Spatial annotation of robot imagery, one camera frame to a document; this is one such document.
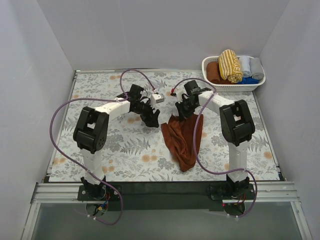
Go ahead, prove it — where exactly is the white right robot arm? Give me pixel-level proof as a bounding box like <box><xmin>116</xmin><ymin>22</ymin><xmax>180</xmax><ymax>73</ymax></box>
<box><xmin>170</xmin><ymin>77</ymin><xmax>256</xmax><ymax>199</ymax></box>

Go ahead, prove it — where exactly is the rolled light blue towel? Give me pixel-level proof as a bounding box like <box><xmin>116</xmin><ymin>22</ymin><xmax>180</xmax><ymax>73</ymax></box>
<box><xmin>239</xmin><ymin>55</ymin><xmax>251</xmax><ymax>78</ymax></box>

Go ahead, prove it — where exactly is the aluminium frame rail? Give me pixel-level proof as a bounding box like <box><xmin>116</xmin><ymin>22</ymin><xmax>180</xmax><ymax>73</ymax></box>
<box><xmin>32</xmin><ymin>181</ymin><xmax>301</xmax><ymax>203</ymax></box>

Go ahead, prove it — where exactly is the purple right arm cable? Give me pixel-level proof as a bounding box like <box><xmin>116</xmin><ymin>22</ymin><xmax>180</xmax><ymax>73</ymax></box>
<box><xmin>170</xmin><ymin>79</ymin><xmax>258</xmax><ymax>219</ymax></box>

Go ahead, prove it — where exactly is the floral patterned table mat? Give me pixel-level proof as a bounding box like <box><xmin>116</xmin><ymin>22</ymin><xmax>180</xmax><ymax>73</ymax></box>
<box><xmin>49</xmin><ymin>71</ymin><xmax>280</xmax><ymax>183</ymax></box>

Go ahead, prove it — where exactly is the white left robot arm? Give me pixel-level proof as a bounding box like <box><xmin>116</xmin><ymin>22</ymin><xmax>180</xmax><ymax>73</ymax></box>
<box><xmin>73</xmin><ymin>84</ymin><xmax>164</xmax><ymax>200</ymax></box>

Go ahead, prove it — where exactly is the brown towel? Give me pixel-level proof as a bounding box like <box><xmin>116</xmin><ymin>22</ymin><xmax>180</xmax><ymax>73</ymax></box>
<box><xmin>161</xmin><ymin>114</ymin><xmax>204</xmax><ymax>172</ymax></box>
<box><xmin>206</xmin><ymin>61</ymin><xmax>221</xmax><ymax>84</ymax></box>
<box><xmin>220</xmin><ymin>79</ymin><xmax>232</xmax><ymax>85</ymax></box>

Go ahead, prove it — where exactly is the yellow striped towel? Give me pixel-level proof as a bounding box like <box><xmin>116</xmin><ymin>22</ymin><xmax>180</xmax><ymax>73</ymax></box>
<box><xmin>218</xmin><ymin>49</ymin><xmax>243</xmax><ymax>84</ymax></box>

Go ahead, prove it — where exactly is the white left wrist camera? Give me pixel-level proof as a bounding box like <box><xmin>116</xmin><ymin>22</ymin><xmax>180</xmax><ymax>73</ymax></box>
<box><xmin>150</xmin><ymin>93</ymin><xmax>165</xmax><ymax>105</ymax></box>

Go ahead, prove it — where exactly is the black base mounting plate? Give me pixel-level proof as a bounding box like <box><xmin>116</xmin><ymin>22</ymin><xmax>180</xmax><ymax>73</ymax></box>
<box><xmin>77</xmin><ymin>181</ymin><xmax>255</xmax><ymax>214</ymax></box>

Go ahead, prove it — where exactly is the white plastic basket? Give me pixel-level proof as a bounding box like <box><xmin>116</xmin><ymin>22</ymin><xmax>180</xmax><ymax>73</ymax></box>
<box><xmin>201</xmin><ymin>56</ymin><xmax>266</xmax><ymax>92</ymax></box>

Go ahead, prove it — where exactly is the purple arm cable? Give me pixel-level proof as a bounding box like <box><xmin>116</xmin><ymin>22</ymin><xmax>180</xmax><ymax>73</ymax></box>
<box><xmin>49</xmin><ymin>68</ymin><xmax>159</xmax><ymax>226</ymax></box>
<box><xmin>170</xmin><ymin>79</ymin><xmax>258</xmax><ymax>219</ymax></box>

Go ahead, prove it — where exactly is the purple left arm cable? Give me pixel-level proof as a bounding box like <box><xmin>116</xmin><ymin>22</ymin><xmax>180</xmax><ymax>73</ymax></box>
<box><xmin>49</xmin><ymin>68</ymin><xmax>159</xmax><ymax>226</ymax></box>

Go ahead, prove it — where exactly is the rolled grey towel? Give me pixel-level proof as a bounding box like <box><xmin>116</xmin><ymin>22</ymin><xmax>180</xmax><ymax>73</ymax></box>
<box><xmin>249</xmin><ymin>57</ymin><xmax>265</xmax><ymax>80</ymax></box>

